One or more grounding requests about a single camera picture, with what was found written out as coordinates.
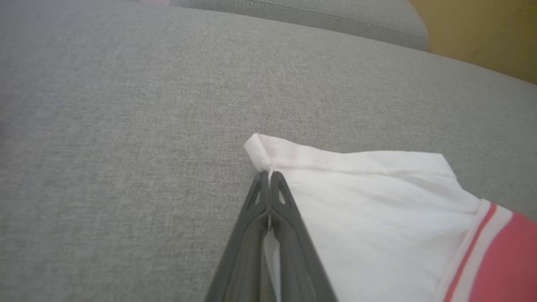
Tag grey sofa back cushion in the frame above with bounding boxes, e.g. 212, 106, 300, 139
170, 0, 429, 52

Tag yellow sofa cushion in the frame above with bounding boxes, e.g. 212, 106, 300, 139
408, 0, 537, 85

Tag red shorts white stripes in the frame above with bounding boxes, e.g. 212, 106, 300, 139
244, 133, 537, 302

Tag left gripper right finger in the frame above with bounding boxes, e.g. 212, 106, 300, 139
268, 171, 339, 302

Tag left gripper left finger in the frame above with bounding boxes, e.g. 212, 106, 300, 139
205, 171, 270, 302

